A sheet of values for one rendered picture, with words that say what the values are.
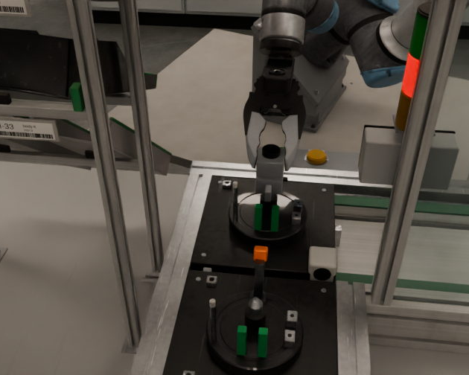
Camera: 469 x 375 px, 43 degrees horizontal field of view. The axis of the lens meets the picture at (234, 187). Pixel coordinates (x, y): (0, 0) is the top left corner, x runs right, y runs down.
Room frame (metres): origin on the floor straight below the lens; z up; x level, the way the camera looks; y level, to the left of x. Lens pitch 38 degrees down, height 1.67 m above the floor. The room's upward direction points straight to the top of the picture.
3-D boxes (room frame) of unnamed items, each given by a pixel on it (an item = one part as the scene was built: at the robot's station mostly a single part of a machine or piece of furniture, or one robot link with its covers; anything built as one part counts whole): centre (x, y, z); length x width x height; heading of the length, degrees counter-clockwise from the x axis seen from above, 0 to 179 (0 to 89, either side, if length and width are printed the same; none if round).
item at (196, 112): (1.38, -0.18, 0.84); 0.90 x 0.70 x 0.03; 64
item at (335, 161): (1.00, -0.17, 0.93); 0.21 x 0.07 x 0.06; 83
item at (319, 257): (0.68, -0.14, 0.97); 0.05 x 0.05 x 0.04; 83
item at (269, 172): (0.78, -0.06, 1.09); 0.08 x 0.04 x 0.07; 173
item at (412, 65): (0.65, -0.23, 1.34); 0.05 x 0.05 x 0.05
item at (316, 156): (1.00, -0.17, 0.96); 0.04 x 0.04 x 0.02
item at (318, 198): (0.79, -0.06, 0.96); 0.24 x 0.24 x 0.02; 83
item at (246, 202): (0.79, -0.06, 0.98); 0.14 x 0.14 x 0.02
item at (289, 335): (0.54, -0.03, 1.01); 0.24 x 0.24 x 0.13; 83
